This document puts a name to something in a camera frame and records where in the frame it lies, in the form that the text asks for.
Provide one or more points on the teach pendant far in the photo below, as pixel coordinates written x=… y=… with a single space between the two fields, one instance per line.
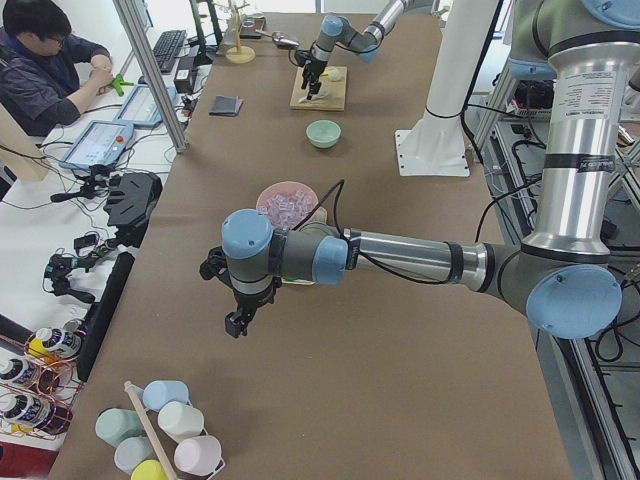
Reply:
x=139 y=109

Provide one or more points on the grey folded cloth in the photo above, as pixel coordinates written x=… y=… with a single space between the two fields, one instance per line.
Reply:
x=226 y=106

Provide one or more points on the pile of ice cubes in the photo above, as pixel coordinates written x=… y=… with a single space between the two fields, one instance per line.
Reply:
x=289 y=206

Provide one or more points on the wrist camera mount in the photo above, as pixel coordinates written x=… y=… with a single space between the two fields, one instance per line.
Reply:
x=301 y=57
x=215 y=266

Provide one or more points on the bamboo cutting board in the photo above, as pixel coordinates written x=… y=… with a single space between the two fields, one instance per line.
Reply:
x=336 y=100

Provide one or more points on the pink cup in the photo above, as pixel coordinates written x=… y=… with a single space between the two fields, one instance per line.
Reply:
x=200 y=455

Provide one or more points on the black keyboard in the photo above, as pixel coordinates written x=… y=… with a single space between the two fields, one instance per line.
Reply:
x=166 y=49

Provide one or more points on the green bowl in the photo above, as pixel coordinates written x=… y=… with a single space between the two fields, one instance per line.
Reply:
x=323 y=134

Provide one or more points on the copper wire bottle basket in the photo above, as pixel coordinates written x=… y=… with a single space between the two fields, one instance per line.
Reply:
x=40 y=384

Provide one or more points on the metal ice scoop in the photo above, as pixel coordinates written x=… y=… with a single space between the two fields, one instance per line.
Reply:
x=281 y=39

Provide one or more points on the yellow cup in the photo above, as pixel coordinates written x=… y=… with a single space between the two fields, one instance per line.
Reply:
x=150 y=469

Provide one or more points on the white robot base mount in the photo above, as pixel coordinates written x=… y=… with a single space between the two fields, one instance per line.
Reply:
x=435 y=145

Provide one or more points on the aluminium frame post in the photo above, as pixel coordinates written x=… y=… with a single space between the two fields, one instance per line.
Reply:
x=142 y=50

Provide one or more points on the blue cup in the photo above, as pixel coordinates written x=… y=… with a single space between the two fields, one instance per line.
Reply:
x=158 y=393

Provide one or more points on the grey cup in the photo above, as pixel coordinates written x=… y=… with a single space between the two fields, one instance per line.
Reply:
x=131 y=452

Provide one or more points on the white cup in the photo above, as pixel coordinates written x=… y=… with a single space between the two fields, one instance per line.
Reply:
x=180 y=421

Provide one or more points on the green cup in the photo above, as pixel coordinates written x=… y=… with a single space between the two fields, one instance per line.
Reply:
x=115 y=425

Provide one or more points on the teach pendant near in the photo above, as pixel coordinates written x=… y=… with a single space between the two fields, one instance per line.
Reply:
x=100 y=143

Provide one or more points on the teach pendant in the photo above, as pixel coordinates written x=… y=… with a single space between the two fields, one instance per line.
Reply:
x=100 y=143
x=139 y=109

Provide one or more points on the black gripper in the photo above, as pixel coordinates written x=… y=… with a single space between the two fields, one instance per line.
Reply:
x=316 y=63
x=248 y=302

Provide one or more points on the person in dark jacket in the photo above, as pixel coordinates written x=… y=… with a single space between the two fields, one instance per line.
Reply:
x=49 y=76

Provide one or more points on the wooden mug tree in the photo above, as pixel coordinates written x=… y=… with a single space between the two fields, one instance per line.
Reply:
x=231 y=46

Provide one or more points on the white ceramic spoon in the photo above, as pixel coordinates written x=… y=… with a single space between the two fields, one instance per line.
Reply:
x=307 y=99

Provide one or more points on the pink bowl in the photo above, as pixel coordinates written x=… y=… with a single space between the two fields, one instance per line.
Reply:
x=287 y=197

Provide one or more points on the wooden cup rack stick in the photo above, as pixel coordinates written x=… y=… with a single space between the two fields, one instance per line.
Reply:
x=132 y=392

